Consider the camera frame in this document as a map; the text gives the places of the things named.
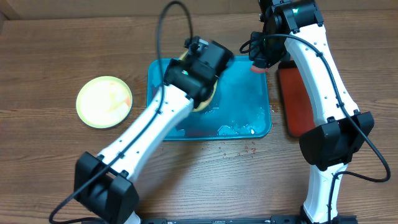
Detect orange green sponge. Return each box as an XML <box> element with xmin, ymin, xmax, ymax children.
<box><xmin>250</xmin><ymin>65</ymin><xmax>269</xmax><ymax>73</ymax></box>

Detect yellow plate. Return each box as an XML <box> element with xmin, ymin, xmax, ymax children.
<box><xmin>179</xmin><ymin>50</ymin><xmax>218</xmax><ymax>113</ymax></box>
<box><xmin>76</xmin><ymin>76</ymin><xmax>133</xmax><ymax>129</ymax></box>

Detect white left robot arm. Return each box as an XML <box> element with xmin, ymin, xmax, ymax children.
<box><xmin>74</xmin><ymin>40</ymin><xmax>234</xmax><ymax>223</ymax></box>

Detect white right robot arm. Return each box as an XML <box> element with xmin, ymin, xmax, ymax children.
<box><xmin>240</xmin><ymin>1</ymin><xmax>374</xmax><ymax>223</ymax></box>

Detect teal plastic tray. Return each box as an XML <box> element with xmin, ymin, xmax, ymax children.
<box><xmin>165</xmin><ymin>56</ymin><xmax>271</xmax><ymax>141</ymax></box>

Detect red black tray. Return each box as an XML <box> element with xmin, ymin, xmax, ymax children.
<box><xmin>277</xmin><ymin>60</ymin><xmax>315</xmax><ymax>138</ymax></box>

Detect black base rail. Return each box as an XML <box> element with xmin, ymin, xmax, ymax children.
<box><xmin>136</xmin><ymin>214</ymin><xmax>358</xmax><ymax>224</ymax></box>

